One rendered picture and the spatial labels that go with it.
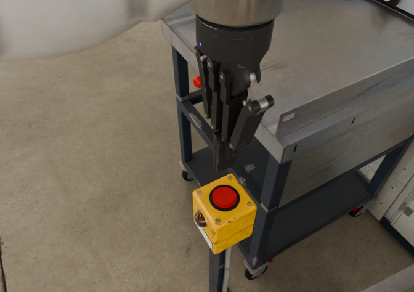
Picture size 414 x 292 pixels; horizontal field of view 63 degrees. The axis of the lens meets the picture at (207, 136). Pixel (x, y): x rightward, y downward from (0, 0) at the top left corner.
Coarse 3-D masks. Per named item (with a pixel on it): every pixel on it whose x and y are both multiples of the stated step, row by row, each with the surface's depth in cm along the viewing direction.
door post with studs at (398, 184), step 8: (408, 168) 128; (400, 176) 132; (408, 176) 129; (392, 184) 137; (400, 184) 134; (392, 192) 139; (384, 200) 145; (392, 200) 141; (376, 208) 151; (384, 208) 146; (376, 216) 152
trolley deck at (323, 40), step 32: (288, 0) 115; (320, 0) 115; (352, 0) 115; (192, 32) 101; (288, 32) 101; (320, 32) 101; (352, 32) 101; (384, 32) 101; (192, 64) 97; (288, 64) 90; (320, 64) 90; (352, 64) 90; (384, 64) 90; (288, 96) 81; (384, 96) 81; (320, 128) 74; (352, 128) 80; (288, 160) 74
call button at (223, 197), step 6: (216, 192) 55; (222, 192) 55; (228, 192) 55; (234, 192) 56; (216, 198) 55; (222, 198) 55; (228, 198) 55; (234, 198) 55; (216, 204) 54; (222, 204) 54; (228, 204) 54
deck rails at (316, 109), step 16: (176, 16) 105; (192, 16) 106; (400, 64) 79; (368, 80) 76; (384, 80) 80; (400, 80) 84; (320, 96) 70; (336, 96) 73; (352, 96) 77; (368, 96) 80; (288, 112) 68; (304, 112) 71; (320, 112) 74; (272, 128) 73; (288, 128) 72
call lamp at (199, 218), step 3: (198, 210) 56; (198, 213) 55; (201, 213) 55; (195, 216) 55; (198, 216) 55; (201, 216) 55; (204, 216) 55; (195, 219) 56; (198, 219) 55; (201, 219) 55; (204, 219) 55; (198, 222) 55; (201, 222) 55; (204, 222) 55; (207, 222) 55; (198, 225) 56; (201, 225) 55; (204, 225) 55; (207, 225) 55
